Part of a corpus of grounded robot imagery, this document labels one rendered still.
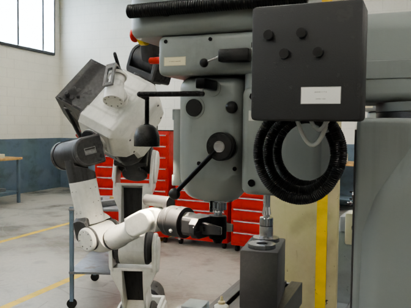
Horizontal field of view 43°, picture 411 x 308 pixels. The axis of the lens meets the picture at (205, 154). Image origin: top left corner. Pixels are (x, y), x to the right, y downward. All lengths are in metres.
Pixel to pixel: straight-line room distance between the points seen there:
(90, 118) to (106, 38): 10.71
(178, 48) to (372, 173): 0.56
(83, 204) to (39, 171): 10.77
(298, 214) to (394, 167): 2.02
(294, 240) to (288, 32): 2.29
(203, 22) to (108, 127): 0.59
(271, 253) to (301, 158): 0.52
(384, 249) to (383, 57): 0.41
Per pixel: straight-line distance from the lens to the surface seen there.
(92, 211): 1.71
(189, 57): 1.30
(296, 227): 3.14
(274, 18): 0.98
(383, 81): 1.19
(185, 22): 1.31
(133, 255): 2.09
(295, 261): 3.18
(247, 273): 1.68
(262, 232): 1.78
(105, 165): 6.96
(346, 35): 0.95
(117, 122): 1.72
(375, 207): 1.14
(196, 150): 1.30
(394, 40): 1.20
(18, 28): 12.00
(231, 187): 1.31
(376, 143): 1.13
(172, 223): 1.45
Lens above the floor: 1.50
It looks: 3 degrees down
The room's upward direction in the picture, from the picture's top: 1 degrees clockwise
